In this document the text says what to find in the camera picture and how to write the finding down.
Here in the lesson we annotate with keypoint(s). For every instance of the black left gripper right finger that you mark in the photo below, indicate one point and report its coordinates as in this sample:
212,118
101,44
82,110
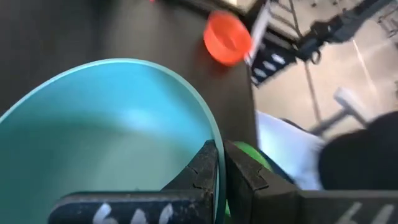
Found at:
255,199

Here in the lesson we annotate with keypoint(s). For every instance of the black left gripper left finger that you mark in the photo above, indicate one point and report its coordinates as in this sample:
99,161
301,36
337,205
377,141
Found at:
199,177

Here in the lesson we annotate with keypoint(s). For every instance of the teal bowl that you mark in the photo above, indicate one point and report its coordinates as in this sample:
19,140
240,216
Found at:
93,124

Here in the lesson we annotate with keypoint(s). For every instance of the orange bowl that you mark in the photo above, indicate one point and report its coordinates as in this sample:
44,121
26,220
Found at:
227,40

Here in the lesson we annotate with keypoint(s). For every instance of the white sheet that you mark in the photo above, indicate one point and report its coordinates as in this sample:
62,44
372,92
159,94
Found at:
286,149

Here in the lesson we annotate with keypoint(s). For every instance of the black seat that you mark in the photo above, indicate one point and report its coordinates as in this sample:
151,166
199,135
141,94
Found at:
363,155

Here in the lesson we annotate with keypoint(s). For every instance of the white chair base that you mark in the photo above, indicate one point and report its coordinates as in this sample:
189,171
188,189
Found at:
348,101

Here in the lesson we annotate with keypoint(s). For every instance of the white strip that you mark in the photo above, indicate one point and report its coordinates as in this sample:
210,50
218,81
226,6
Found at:
259,28

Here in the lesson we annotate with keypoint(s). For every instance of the black metal stand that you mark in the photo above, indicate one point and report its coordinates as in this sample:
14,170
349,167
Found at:
335,28

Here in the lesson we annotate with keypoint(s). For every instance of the black perforated bracket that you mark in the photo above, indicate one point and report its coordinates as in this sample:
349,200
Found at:
270,62

